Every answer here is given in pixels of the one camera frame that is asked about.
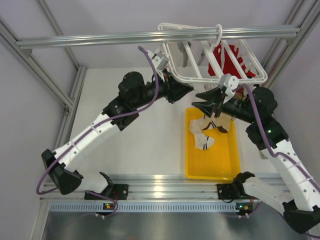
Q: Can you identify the white striped sock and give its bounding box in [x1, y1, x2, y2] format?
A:
[188, 117, 216, 150]

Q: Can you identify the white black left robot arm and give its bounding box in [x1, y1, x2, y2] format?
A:
[41, 71, 194, 199]

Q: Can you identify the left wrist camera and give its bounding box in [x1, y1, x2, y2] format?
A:
[151, 52, 169, 72]

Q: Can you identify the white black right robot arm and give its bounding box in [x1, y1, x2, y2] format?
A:
[192, 84, 320, 234]

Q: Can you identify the brown beige sock in tray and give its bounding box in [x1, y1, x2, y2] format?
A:
[200, 114, 232, 134]

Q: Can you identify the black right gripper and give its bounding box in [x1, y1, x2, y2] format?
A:
[192, 86, 257, 124]

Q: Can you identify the yellow plastic tray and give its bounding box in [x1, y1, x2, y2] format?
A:
[185, 108, 241, 183]

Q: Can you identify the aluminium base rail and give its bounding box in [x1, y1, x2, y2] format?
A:
[39, 173, 289, 202]

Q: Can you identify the grey sock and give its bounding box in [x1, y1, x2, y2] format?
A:
[177, 42, 189, 68]

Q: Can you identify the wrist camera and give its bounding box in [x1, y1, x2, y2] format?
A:
[218, 73, 240, 103]
[151, 52, 169, 72]

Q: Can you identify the white plastic clip hanger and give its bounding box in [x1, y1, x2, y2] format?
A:
[158, 23, 268, 85]

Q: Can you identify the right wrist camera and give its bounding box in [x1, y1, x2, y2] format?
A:
[218, 73, 240, 103]

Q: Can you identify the slotted cable duct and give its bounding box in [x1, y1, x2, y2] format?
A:
[49, 201, 253, 213]

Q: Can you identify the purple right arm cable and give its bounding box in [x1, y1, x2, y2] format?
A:
[234, 83, 320, 191]

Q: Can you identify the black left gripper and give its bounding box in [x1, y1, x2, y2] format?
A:
[132, 68, 194, 109]

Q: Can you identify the red christmas sock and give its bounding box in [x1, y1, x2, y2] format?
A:
[213, 44, 256, 79]

